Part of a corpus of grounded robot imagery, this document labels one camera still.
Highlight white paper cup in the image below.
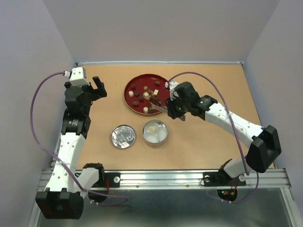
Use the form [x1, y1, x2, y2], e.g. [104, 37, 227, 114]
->
[144, 122, 159, 133]
[143, 132, 159, 143]
[156, 126, 168, 142]

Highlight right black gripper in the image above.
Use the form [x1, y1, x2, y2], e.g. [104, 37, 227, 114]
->
[164, 93, 189, 120]

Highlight white square chocolate centre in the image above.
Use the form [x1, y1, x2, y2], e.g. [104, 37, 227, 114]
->
[143, 92, 150, 99]

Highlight red round tray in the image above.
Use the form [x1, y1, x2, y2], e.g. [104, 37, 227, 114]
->
[124, 74, 169, 115]

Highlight silver tin lid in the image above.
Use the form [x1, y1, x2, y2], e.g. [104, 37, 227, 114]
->
[110, 124, 136, 149]

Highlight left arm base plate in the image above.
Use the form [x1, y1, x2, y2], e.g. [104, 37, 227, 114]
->
[92, 172, 121, 188]

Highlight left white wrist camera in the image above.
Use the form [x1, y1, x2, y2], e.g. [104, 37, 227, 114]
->
[69, 67, 90, 87]

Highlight round silver tin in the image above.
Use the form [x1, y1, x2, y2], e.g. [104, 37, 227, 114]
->
[142, 120, 169, 148]

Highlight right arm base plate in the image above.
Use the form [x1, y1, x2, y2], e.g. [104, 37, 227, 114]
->
[203, 171, 246, 187]

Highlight silver metal tongs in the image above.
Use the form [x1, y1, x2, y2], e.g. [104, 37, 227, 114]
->
[149, 97, 186, 121]

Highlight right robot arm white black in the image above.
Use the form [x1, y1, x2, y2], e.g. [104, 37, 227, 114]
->
[165, 81, 282, 184]

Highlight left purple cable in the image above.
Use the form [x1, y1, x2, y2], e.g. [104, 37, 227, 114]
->
[30, 70, 128, 207]

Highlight aluminium mounting rail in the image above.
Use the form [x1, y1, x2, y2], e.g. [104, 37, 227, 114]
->
[37, 169, 291, 191]

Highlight white oval chocolate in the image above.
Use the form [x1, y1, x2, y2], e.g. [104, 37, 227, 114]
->
[149, 126, 156, 132]

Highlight white chocolate left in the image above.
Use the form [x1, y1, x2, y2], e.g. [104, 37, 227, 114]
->
[128, 91, 134, 97]

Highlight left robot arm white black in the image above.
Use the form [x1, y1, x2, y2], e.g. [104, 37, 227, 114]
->
[36, 77, 107, 219]

